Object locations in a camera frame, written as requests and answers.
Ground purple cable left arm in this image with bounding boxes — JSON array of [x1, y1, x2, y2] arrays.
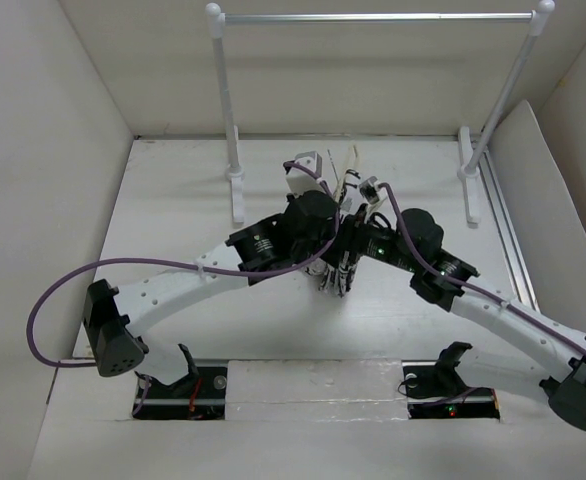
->
[[25, 159, 344, 416]]

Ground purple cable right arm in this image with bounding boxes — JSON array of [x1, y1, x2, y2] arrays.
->
[[378, 181, 586, 429]]

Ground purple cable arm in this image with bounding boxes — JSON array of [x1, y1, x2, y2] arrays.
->
[[378, 181, 586, 429], [25, 159, 344, 416]]

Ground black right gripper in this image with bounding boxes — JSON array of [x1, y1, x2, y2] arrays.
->
[[314, 203, 420, 274]]

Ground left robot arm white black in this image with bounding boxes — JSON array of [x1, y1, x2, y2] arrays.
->
[[83, 190, 339, 397]]

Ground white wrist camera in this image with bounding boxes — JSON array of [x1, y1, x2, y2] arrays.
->
[[358, 176, 387, 219], [283, 151, 324, 199]]

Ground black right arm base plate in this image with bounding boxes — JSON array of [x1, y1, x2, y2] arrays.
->
[[397, 342, 501, 420]]

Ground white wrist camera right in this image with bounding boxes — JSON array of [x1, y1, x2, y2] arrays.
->
[[358, 176, 387, 219]]

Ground newspaper print trousers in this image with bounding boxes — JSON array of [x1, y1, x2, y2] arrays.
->
[[315, 195, 362, 299]]

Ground white clothes rack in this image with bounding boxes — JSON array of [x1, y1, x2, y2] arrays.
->
[[203, 1, 557, 226]]

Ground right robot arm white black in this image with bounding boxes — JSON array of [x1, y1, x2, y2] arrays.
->
[[339, 209, 586, 431]]

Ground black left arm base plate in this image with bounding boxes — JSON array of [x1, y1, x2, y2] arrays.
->
[[132, 360, 228, 421]]

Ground beige wire clothes hanger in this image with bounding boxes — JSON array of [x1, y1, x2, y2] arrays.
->
[[327, 143, 362, 204]]

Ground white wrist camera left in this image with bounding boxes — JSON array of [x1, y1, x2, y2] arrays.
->
[[283, 151, 324, 199]]

